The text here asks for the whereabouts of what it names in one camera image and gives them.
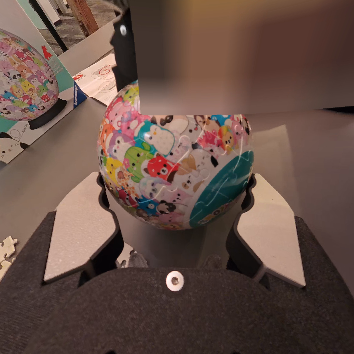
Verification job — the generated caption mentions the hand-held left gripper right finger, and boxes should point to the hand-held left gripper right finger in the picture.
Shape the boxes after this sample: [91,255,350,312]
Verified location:
[225,173,306,289]

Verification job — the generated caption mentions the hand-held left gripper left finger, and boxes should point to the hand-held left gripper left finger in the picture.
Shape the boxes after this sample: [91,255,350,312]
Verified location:
[43,171,124,285]

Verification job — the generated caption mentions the colourful puzzle ball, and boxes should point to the colourful puzzle ball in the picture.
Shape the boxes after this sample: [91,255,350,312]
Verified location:
[97,80,255,230]

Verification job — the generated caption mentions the pile of loose puzzle pieces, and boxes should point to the pile of loose puzzle pieces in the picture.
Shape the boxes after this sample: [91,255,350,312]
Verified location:
[0,236,139,280]

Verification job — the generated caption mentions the puzzle ball box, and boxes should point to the puzzle ball box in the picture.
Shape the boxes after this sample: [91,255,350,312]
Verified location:
[0,0,87,164]

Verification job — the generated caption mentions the white instruction leaflet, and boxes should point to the white instruction leaflet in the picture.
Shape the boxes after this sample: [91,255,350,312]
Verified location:
[72,54,118,106]

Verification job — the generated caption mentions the black metal pole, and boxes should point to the black metal pole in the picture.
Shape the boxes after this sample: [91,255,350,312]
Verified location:
[28,0,69,53]

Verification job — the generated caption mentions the wooden post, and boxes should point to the wooden post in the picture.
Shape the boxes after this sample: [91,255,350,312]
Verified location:
[67,0,99,37]

